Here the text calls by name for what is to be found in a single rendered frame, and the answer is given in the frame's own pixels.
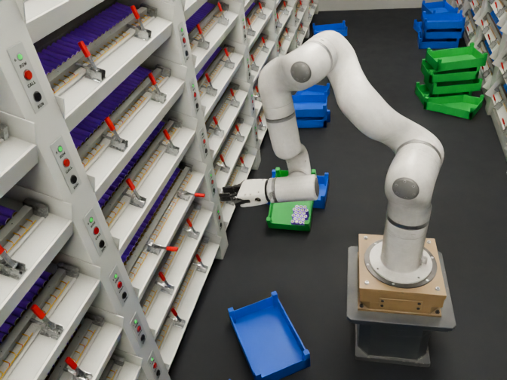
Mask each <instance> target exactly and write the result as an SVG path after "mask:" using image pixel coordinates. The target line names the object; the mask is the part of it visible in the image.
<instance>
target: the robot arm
mask: <svg viewBox="0 0 507 380"><path fill-rule="evenodd" d="M326 76H327V77H328V79H329V81H330V83H331V86H332V88H333V92H334V95H335V98H336V102H337V105H338V106H339V108H340V110H341V111H342V113H343V114H344V115H345V116H346V117H347V118H348V119H349V120H350V121H351V122H352V123H353V124H354V125H355V126H356V127H357V128H358V129H359V130H360V131H361V132H362V133H363V134H364V135H365V136H367V137H369V138H371V139H373V140H376V141H379V142H382V143H384V144H385V145H387V146H388V147H389V148H390V149H391V150H392V151H393V152H394V153H395V157H394V159H393V161H392V163H391V165H390V167H389V169H388V172H387V174H386V181H385V194H386V197H387V199H388V206H387V211H386V222H385V228H384V234H383V241H382V242H380V243H378V244H376V245H375V246H374V247H373V248H372V250H371V251H370V256H369V260H370V265H371V267H372V268H373V270H374V271H375V272H376V273H377V274H378V275H379V276H381V277H383V278H385V279H386V280H390V281H392V282H395V283H406V284H409V283H417V282H420V281H421V280H424V279H426V278H427V277H428V276H429V274H430V273H431V271H432V259H431V258H430V256H429V254H428V253H427V252H426V251H425V250H424V249H423V248H424V244H425V241H426V234H427V230H428V226H429V220H430V216H431V211H432V203H431V202H432V193H433V190H434V187H435V182H436V179H437V177H438V174H439V171H440V169H441V165H442V163H443V160H444V149H443V146H442V144H441V142H440V141H439V140H438V138H437V137H436V136H435V135H433V134H432V133H431V132H429V131H428V130H427V129H425V128H424V127H422V126H420V125H419V124H417V123H415V122H413V121H411V120H410V119H408V118H405V117H404V116H403V115H401V114H399V113H398V112H396V111H395V110H394V109H393V108H392V107H391V106H390V105H389V104H388V103H387V102H386V101H385V100H384V99H383V98H382V97H381V96H380V95H379V94H378V93H377V91H376V90H375V89H374V88H373V87H372V85H371V84H370V82H369V81H368V80H367V78H366V76H365V75H364V73H363V71H362V69H361V66H360V64H359V62H358V58H357V56H356V54H355V51H354V49H353V48H352V46H351V45H350V43H349V42H348V41H347V40H346V39H345V38H344V37H343V36H342V35H341V34H339V33H338V32H335V31H333V30H326V31H323V32H320V33H318V34H316V35H314V36H312V37H311V38H310V39H309V40H308V41H306V42H305V43H304V44H302V45H301V46H300V47H298V48H297V49H295V50H294V51H291V52H290V53H289V54H286V55H284V56H279V57H276V58H275V59H273V60H271V61H270V62H269V63H267V64H266V65H265V66H264V67H263V69H262V70H261V72H260V75H259V78H258V88H259V92H260V99H261V102H262V105H263V111H264V115H265V119H266V124H267V127H268V131H269V136H270V140H271V144H272V148H273V151H274V153H275V155H276V156H277V157H279V158H280V159H283V160H286V163H287V168H288V176H284V177H275V178H269V179H246V180H244V181H242V182H241V183H239V184H237V185H233V186H225V187H222V189H223V193H219V196H220V200H221V201H232V202H233V203H234V204H235V206H238V205H240V206H241V207H252V206H258V205H262V204H267V203H268V202H271V203H283V202H295V201H316V200H317V199H318V196H319V184H318V178H317V176H316V175H315V174H312V175H311V167H310V162H309V154H308V152H307V149H306V147H305V146H304V145H303V144H302V143H301V142H300V135H299V131H298V126H297V118H296V114H295V110H294V106H293V98H292V94H291V91H301V90H305V89H308V88H310V87H312V86H314V85H315V84H317V83H318V82H320V81H321V80H322V79H323V78H325V77H326ZM235 196H237V198H236V197H235Z"/></svg>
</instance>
